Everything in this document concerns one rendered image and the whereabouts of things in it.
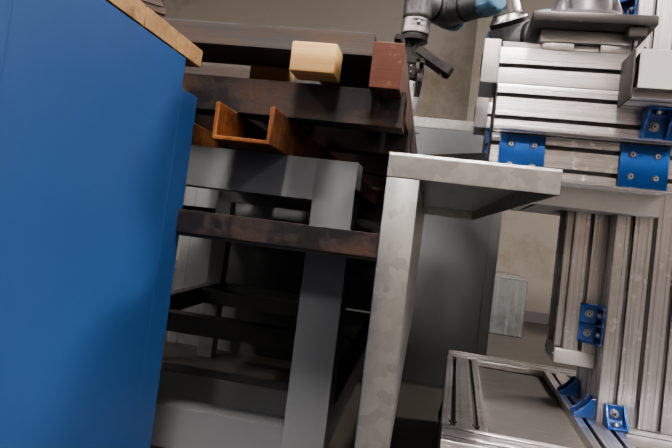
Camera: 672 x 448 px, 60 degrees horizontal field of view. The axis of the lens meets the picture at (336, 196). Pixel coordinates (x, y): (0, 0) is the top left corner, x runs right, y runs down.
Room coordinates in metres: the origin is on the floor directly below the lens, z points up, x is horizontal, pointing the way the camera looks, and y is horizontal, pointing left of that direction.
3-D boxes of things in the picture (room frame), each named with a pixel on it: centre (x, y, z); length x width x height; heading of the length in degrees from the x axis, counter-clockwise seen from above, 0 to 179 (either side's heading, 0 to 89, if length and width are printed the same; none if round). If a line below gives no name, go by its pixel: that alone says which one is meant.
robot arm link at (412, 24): (1.52, -0.15, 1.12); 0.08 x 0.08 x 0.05
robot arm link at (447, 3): (1.57, -0.25, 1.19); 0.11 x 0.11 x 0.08; 37
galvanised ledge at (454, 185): (1.33, -0.26, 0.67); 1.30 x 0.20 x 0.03; 171
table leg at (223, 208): (2.35, 0.43, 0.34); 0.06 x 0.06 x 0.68; 81
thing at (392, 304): (1.34, -0.18, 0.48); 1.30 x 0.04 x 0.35; 171
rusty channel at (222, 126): (1.57, 0.00, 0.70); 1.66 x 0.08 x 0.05; 171
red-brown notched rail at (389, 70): (1.54, -0.17, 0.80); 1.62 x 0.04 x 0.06; 171
